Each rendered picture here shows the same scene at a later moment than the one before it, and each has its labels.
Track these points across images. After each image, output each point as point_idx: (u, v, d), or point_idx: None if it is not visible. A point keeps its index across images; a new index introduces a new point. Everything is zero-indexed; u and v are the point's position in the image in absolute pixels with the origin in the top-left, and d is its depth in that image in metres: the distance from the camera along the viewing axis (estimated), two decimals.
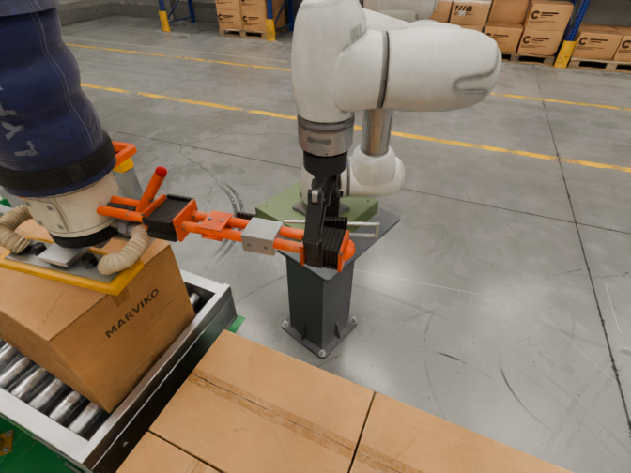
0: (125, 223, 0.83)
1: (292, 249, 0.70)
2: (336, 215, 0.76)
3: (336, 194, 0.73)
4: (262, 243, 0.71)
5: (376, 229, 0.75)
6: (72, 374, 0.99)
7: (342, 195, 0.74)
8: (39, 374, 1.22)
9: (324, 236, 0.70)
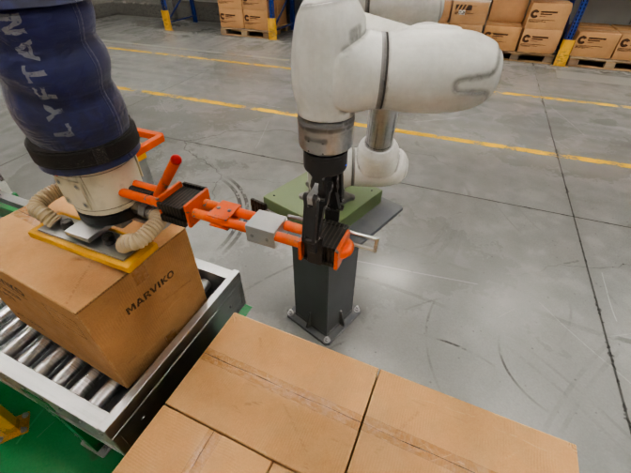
0: (144, 206, 0.88)
1: (292, 243, 0.72)
2: None
3: (336, 206, 0.72)
4: (264, 235, 0.73)
5: (374, 244, 0.72)
6: (95, 348, 1.04)
7: (342, 209, 0.72)
8: (59, 354, 1.27)
9: (324, 234, 0.71)
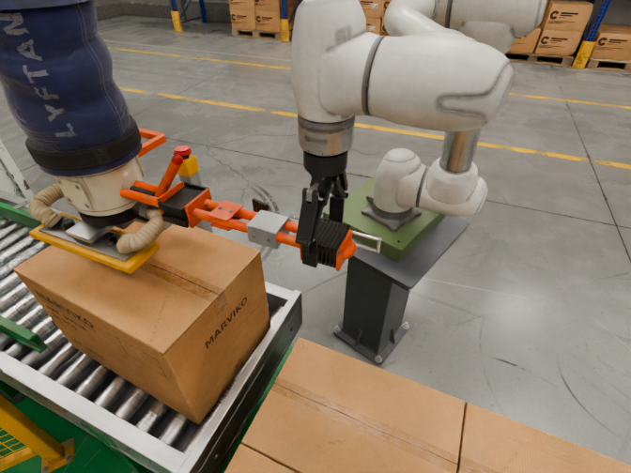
0: (145, 206, 0.88)
1: (294, 243, 0.71)
2: (340, 216, 0.75)
3: (341, 195, 0.72)
4: (266, 235, 0.73)
5: (377, 244, 0.71)
6: (173, 387, 0.96)
7: (346, 197, 0.73)
8: (119, 385, 1.19)
9: (326, 234, 0.70)
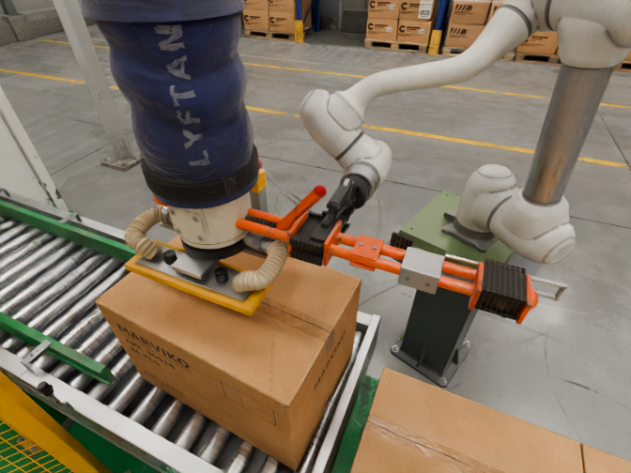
0: (259, 238, 0.78)
1: (462, 290, 0.61)
2: (317, 232, 0.71)
3: None
4: (424, 279, 0.63)
5: (560, 291, 0.61)
6: (280, 434, 0.86)
7: (322, 214, 0.74)
8: (199, 422, 1.09)
9: (502, 280, 0.60)
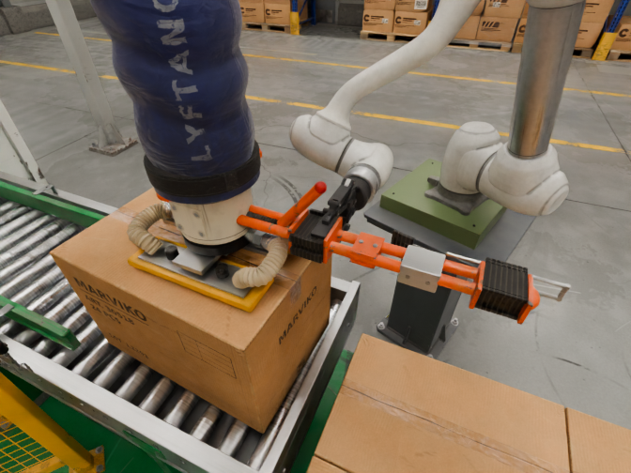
0: (260, 235, 0.78)
1: (463, 288, 0.61)
2: (317, 228, 0.71)
3: None
4: (424, 277, 0.63)
5: (562, 292, 0.60)
6: (241, 389, 0.81)
7: (323, 211, 0.74)
8: (166, 387, 1.04)
9: (503, 279, 0.59)
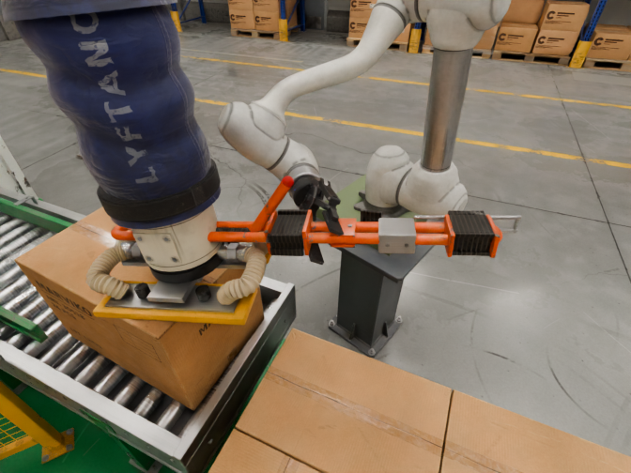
0: (234, 248, 0.77)
1: (438, 240, 0.67)
2: (328, 224, 0.70)
3: (324, 208, 0.74)
4: (403, 240, 0.68)
5: (516, 222, 0.69)
6: (167, 372, 1.00)
7: (322, 206, 0.73)
8: (117, 373, 1.23)
9: (469, 223, 0.67)
